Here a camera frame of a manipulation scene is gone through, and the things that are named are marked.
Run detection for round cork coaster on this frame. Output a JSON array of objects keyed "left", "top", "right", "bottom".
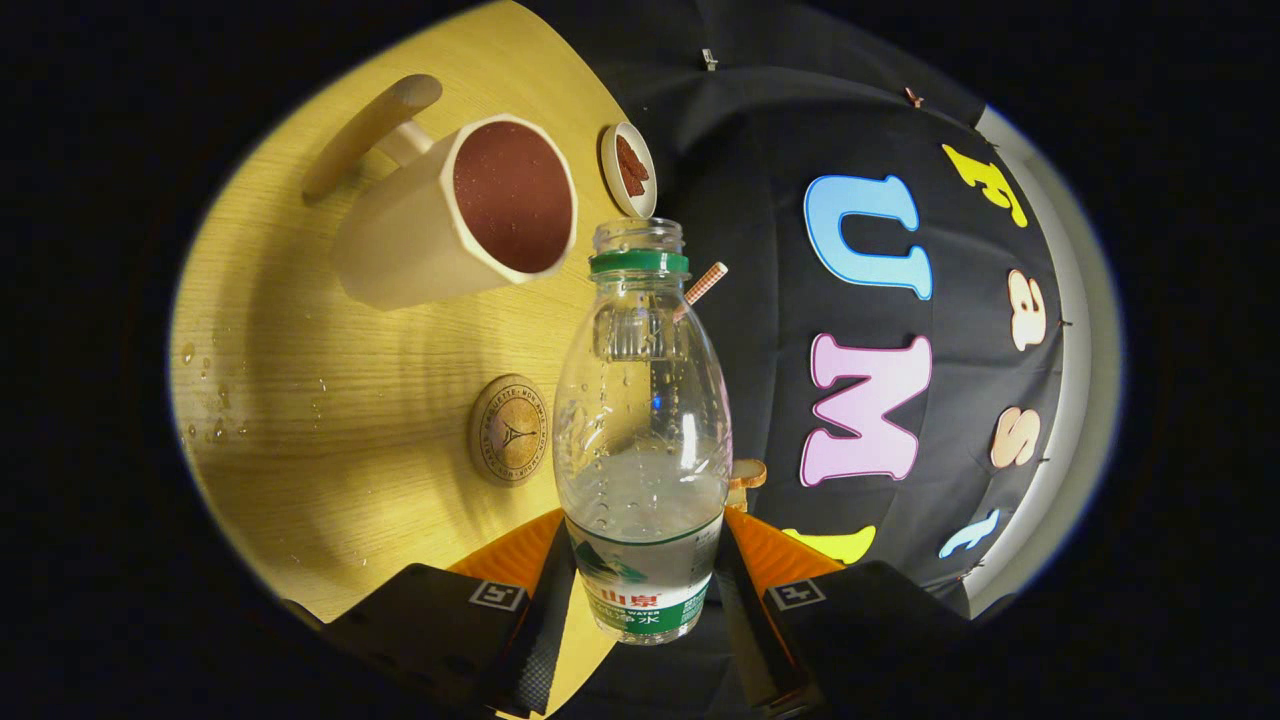
[{"left": 468, "top": 374, "right": 551, "bottom": 487}]

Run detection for black backdrop cloth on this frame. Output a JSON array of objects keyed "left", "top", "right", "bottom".
[{"left": 530, "top": 0, "right": 1066, "bottom": 701}]

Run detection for small white plate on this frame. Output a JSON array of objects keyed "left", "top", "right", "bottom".
[{"left": 600, "top": 122, "right": 658, "bottom": 219}]

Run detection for red striped straw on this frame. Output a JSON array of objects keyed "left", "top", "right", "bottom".
[{"left": 683, "top": 262, "right": 729, "bottom": 306}]

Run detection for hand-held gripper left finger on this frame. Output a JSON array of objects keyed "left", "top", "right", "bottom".
[{"left": 285, "top": 508, "right": 579, "bottom": 720}]

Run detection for wooden table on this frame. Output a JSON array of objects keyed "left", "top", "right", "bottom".
[{"left": 170, "top": 0, "right": 641, "bottom": 717}]

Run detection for cream cup with wooden handle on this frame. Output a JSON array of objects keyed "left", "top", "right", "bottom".
[{"left": 302, "top": 74, "right": 579, "bottom": 311}]

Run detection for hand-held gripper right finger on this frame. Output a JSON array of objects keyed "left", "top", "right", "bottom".
[{"left": 712, "top": 505, "right": 986, "bottom": 720}]

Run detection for clear plastic bottle green label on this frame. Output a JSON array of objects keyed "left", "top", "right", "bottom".
[{"left": 552, "top": 218, "right": 734, "bottom": 646}]

